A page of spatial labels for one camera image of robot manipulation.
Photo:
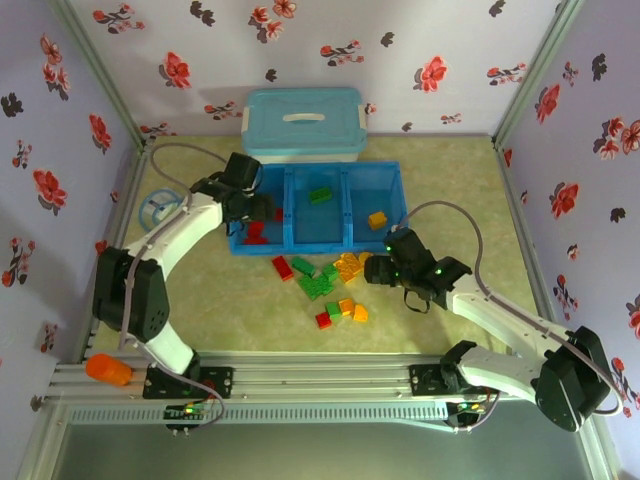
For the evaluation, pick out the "small orange lego brick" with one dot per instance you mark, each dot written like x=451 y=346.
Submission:
x=360 y=314
x=346 y=305

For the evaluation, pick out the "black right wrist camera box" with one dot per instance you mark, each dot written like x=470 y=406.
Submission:
x=407 y=247

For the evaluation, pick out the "white storage box blue lid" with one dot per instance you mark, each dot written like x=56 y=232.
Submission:
x=270 y=107

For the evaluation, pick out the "small green lego brick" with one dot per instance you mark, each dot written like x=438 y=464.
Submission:
x=333 y=309

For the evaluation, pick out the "small red lego brick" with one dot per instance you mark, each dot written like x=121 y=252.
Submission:
x=323 y=321

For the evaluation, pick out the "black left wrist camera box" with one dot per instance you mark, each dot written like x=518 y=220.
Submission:
x=242 y=170

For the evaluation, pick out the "green circuit board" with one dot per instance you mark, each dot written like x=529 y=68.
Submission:
x=187 y=410
x=470 y=406

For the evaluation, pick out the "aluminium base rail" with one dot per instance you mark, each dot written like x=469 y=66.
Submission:
x=320 y=380

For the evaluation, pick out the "aluminium frame side rail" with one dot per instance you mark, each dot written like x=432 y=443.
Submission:
x=530 y=240

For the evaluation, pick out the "blue three-compartment bin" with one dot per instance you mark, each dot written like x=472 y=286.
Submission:
x=320 y=225

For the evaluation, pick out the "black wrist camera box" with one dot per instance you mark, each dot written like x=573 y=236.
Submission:
x=242 y=170
x=407 y=247

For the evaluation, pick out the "aluminium frame post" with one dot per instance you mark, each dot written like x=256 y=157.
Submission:
x=95 y=65
x=535 y=65

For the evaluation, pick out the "orange plastic cylinder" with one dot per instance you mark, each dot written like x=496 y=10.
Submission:
x=107 y=370

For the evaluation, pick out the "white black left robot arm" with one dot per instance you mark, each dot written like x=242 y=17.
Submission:
x=170 y=235

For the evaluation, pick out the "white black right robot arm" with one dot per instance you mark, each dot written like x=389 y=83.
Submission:
x=500 y=310

